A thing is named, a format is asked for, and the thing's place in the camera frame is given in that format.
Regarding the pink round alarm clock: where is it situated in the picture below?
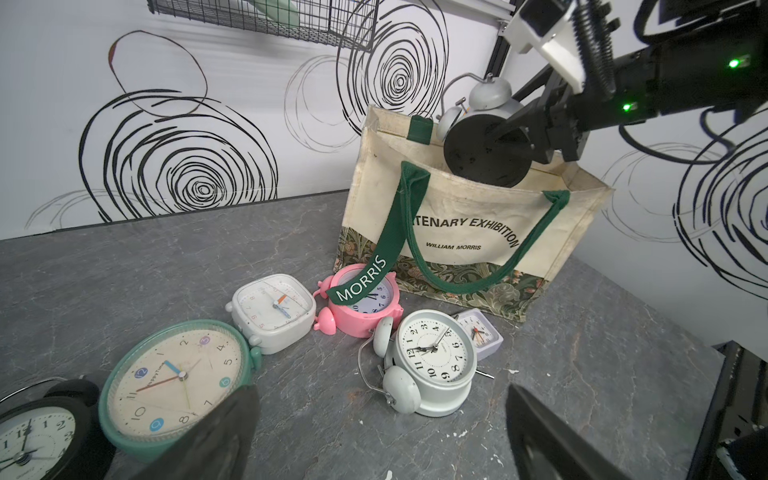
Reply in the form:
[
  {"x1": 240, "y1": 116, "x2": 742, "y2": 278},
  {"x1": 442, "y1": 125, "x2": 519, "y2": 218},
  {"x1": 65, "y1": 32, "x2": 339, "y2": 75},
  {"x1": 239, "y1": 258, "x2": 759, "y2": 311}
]
[{"x1": 313, "y1": 263, "x2": 404, "y2": 338}]

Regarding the cream canvas tote bag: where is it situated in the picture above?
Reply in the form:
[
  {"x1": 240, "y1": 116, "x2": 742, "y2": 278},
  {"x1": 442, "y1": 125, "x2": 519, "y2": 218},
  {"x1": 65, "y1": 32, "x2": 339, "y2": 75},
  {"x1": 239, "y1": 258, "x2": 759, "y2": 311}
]
[{"x1": 333, "y1": 106, "x2": 613, "y2": 323}]

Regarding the small black twin bell clock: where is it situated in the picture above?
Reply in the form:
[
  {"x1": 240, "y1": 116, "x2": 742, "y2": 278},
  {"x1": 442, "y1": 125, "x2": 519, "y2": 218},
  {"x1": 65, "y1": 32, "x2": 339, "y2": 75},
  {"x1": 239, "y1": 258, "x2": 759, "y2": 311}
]
[{"x1": 1, "y1": 377, "x2": 116, "y2": 479}]

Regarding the white twin bell clock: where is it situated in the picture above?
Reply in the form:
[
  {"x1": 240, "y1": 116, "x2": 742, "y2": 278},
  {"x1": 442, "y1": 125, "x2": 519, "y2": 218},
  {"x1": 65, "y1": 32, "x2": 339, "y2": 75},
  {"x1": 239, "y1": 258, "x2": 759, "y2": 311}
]
[{"x1": 357, "y1": 309, "x2": 478, "y2": 418}]

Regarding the clock face down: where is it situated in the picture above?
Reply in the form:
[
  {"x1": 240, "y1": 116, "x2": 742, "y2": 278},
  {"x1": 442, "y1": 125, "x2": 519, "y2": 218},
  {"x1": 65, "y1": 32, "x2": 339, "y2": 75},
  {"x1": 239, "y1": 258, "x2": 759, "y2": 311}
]
[{"x1": 436, "y1": 72, "x2": 532, "y2": 187}]

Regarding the small white square clock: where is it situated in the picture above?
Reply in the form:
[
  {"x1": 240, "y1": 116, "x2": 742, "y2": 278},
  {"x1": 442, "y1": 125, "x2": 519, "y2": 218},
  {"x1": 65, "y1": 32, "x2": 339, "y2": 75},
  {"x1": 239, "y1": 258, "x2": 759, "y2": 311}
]
[{"x1": 453, "y1": 308, "x2": 504, "y2": 361}]

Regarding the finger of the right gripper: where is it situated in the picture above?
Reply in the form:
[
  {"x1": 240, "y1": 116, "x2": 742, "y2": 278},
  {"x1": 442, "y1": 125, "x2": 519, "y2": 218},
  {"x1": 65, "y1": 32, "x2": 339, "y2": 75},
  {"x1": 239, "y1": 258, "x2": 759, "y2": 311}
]
[{"x1": 485, "y1": 80, "x2": 589, "y2": 164}]

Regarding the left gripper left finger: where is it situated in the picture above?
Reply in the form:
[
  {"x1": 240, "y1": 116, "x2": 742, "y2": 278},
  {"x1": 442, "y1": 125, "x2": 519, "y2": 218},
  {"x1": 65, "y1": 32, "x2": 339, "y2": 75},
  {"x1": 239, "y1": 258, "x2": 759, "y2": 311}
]
[{"x1": 134, "y1": 385, "x2": 260, "y2": 479}]

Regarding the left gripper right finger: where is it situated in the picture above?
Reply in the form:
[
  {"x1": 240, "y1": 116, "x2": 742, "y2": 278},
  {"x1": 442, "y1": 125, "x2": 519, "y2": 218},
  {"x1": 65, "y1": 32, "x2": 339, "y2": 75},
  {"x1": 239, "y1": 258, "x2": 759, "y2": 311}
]
[{"x1": 506, "y1": 384, "x2": 627, "y2": 480}]

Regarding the black wire basket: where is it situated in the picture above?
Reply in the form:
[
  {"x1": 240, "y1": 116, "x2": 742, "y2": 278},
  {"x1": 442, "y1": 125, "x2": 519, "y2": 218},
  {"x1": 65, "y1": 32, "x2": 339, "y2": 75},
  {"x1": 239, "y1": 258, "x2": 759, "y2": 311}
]
[{"x1": 147, "y1": 0, "x2": 379, "y2": 50}]

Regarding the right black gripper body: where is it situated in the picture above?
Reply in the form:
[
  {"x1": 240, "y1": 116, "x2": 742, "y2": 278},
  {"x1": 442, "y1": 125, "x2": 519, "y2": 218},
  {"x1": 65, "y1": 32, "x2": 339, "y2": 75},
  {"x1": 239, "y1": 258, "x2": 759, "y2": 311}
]
[{"x1": 566, "y1": 17, "x2": 767, "y2": 129}]

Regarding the green round alarm clock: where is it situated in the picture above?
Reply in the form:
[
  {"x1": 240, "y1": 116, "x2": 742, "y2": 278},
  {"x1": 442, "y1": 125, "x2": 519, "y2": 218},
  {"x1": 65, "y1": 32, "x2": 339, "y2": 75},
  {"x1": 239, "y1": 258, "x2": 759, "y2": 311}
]
[{"x1": 98, "y1": 319, "x2": 262, "y2": 462}]

